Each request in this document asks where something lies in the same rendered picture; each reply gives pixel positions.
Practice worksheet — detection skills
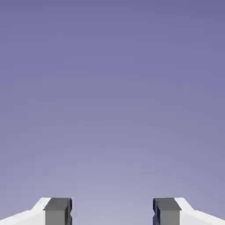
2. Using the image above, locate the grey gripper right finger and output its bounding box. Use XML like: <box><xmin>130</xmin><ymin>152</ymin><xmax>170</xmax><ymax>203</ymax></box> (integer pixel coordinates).
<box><xmin>152</xmin><ymin>197</ymin><xmax>225</xmax><ymax>225</ymax></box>

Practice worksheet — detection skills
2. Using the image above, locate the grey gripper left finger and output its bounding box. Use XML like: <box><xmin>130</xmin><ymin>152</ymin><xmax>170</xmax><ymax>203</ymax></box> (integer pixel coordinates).
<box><xmin>0</xmin><ymin>197</ymin><xmax>73</xmax><ymax>225</ymax></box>

